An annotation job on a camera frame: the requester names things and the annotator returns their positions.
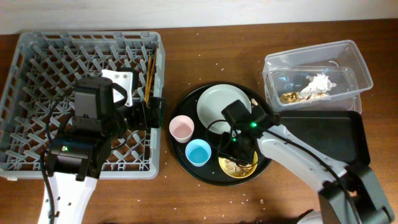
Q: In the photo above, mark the peanut on tray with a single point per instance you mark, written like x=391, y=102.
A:
x=253, y=101

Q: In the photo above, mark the inner clear plastic bin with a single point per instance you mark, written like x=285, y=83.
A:
x=282, y=80

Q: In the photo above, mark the gold foil wrapper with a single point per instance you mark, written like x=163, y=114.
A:
x=294, y=97

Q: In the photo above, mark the right wooden chopstick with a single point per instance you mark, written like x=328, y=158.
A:
x=150, y=78

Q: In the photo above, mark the grey plastic dishwasher rack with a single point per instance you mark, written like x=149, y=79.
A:
x=47, y=64

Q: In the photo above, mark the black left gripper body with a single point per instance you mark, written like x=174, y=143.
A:
x=135, y=115

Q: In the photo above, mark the white tissue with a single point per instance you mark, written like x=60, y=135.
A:
x=319, y=84

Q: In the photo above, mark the grey round plate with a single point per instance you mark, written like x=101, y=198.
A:
x=216, y=98

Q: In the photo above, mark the wooden chopstick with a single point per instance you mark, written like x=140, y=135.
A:
x=150, y=78
x=147, y=78

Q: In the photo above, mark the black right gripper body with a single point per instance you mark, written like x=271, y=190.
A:
x=237, y=149

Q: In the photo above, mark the clear plastic bin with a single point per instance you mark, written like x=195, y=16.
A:
x=282, y=80
x=343, y=53

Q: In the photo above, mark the yellow bowl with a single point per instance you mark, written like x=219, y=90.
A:
x=253, y=167

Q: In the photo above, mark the left wooden chopstick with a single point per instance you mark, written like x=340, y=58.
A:
x=147, y=78

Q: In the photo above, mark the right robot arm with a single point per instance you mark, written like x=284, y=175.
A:
x=347, y=193

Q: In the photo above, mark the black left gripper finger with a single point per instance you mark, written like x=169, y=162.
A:
x=156, y=119
x=157, y=103

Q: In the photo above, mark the nut shell food scraps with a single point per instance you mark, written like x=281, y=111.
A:
x=233, y=169

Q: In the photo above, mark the black rectangular tray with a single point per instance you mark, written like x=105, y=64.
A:
x=338, y=134

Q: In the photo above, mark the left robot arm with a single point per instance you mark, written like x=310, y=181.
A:
x=72, y=163

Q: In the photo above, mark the round black tray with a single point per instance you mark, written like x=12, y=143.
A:
x=211, y=172

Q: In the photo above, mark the outer clear plastic bin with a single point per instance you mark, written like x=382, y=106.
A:
x=343, y=53

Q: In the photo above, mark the pink cup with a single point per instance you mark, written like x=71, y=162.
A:
x=181, y=128

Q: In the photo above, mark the blue cup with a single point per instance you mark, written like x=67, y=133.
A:
x=198, y=152

